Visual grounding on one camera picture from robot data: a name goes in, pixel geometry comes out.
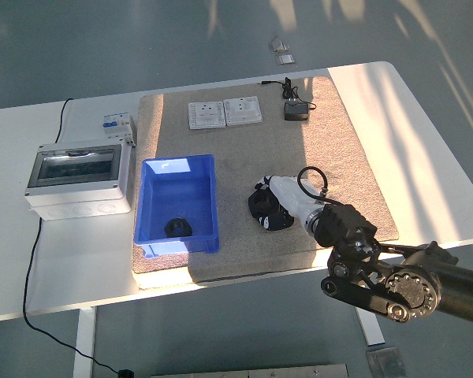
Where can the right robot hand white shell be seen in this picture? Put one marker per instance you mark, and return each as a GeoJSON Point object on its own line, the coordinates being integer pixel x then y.
{"type": "Point", "coordinates": [293, 195]}

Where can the large black hex nut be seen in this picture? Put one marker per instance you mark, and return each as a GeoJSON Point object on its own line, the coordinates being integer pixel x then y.
{"type": "Point", "coordinates": [254, 202]}

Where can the small black hex nut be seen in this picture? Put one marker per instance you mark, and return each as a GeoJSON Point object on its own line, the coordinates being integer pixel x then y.
{"type": "Point", "coordinates": [185, 230]}

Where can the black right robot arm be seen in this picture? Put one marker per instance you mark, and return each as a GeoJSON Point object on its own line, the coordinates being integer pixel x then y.
{"type": "Point", "coordinates": [410, 291]}

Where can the white distribution box clear lid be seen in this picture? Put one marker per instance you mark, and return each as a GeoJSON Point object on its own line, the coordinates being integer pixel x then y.
{"type": "Point", "coordinates": [79, 204]}

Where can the grey-brown mat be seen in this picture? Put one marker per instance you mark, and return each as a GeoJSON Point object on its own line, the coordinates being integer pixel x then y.
{"type": "Point", "coordinates": [260, 149]}

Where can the blue plastic bin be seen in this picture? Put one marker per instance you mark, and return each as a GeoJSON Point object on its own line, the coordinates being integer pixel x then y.
{"type": "Point", "coordinates": [173, 197]}

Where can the flat metal floor socket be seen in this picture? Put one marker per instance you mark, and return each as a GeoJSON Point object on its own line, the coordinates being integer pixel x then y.
{"type": "Point", "coordinates": [285, 60]}

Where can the open metal floor socket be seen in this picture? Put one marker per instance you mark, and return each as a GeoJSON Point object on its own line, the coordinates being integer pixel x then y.
{"type": "Point", "coordinates": [278, 45]}

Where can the white table leg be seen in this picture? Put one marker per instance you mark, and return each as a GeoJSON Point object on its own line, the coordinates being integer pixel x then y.
{"type": "Point", "coordinates": [372, 330]}
{"type": "Point", "coordinates": [84, 342]}

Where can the long grey metal plate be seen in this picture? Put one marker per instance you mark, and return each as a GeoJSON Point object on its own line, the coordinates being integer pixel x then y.
{"type": "Point", "coordinates": [260, 372]}

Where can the white blue circuit breaker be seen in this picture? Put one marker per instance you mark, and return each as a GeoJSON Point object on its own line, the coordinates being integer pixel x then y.
{"type": "Point", "coordinates": [114, 126]}

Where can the grey metal foot plate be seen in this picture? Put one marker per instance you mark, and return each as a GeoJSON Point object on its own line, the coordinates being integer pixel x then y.
{"type": "Point", "coordinates": [386, 364]}

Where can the white wall socket panel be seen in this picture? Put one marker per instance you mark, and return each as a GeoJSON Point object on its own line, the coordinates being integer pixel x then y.
{"type": "Point", "coordinates": [205, 116]}
{"type": "Point", "coordinates": [242, 110]}

